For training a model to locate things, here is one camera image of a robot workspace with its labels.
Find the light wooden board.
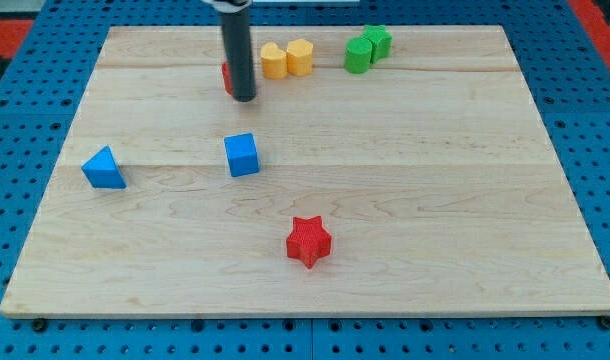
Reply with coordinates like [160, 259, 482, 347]
[0, 25, 610, 319]

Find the green circle block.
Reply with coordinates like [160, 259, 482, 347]
[344, 37, 372, 74]

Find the green star block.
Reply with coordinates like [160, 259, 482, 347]
[362, 25, 393, 64]

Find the yellow hexagon block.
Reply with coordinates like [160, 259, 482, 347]
[286, 39, 314, 76]

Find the yellow heart block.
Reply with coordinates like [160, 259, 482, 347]
[260, 42, 287, 80]

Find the blue cube block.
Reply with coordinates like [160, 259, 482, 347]
[224, 133, 260, 177]

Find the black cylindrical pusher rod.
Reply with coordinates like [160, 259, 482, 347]
[215, 1, 256, 102]

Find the blue triangle block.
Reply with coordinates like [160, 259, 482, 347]
[81, 146, 127, 189]

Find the red circle block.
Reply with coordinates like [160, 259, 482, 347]
[221, 62, 233, 96]

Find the red star block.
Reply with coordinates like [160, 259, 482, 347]
[286, 216, 332, 269]

